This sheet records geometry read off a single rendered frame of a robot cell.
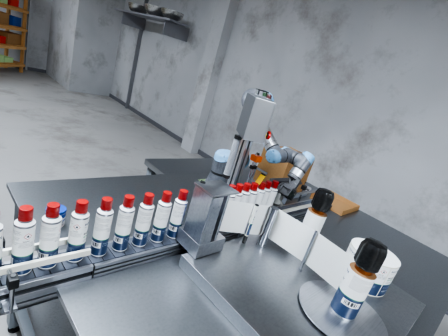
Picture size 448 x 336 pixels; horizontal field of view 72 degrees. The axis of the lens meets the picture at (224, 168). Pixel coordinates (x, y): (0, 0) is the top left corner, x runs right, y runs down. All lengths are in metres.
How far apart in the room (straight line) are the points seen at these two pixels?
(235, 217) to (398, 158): 2.55
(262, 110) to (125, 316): 0.91
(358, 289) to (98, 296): 0.81
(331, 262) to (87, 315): 0.84
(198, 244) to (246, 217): 0.27
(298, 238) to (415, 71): 2.66
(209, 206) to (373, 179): 2.80
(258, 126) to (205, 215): 0.47
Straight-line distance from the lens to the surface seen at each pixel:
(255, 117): 1.34
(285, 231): 1.35
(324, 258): 1.29
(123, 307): 1.04
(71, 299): 1.06
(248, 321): 1.04
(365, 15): 4.03
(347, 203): 2.58
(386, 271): 1.41
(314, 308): 1.19
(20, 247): 0.99
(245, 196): 1.44
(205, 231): 1.13
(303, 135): 4.06
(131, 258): 1.14
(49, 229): 0.98
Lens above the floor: 1.57
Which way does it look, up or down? 18 degrees down
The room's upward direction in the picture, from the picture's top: 17 degrees clockwise
